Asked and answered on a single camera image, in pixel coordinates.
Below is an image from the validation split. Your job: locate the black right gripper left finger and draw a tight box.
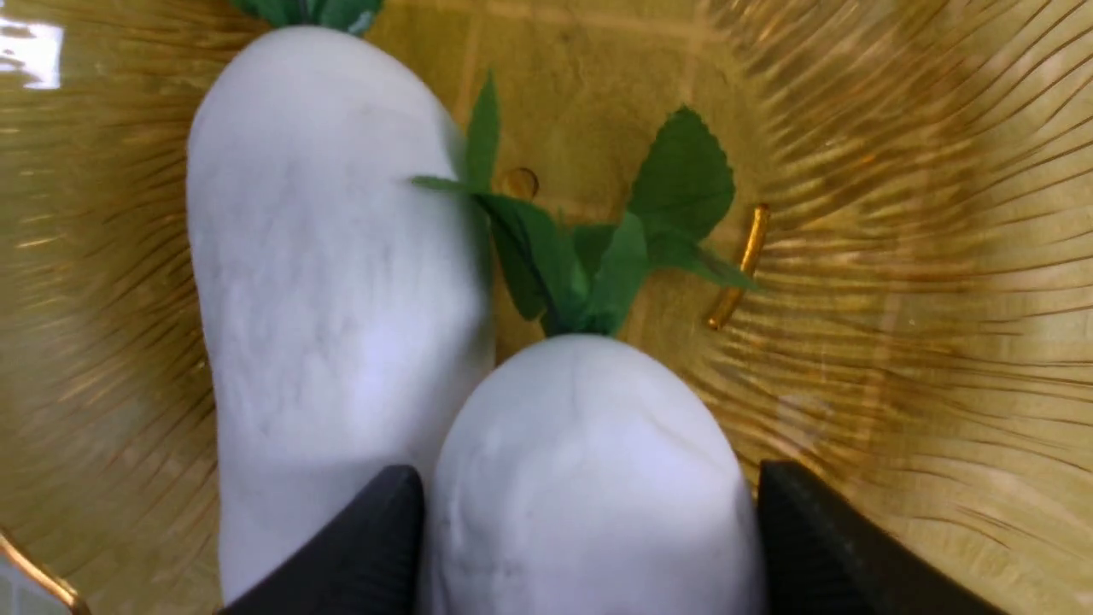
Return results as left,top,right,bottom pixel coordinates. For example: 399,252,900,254
220,465,426,614

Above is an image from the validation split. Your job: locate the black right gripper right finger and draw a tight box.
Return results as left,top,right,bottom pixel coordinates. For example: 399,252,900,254
757,460,1001,614

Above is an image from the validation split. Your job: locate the white toy radish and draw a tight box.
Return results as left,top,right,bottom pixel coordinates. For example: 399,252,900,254
413,75,769,614
186,1,495,605

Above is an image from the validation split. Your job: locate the amber ribbed plastic plate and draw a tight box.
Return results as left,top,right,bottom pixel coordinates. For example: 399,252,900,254
3,1,1092,614

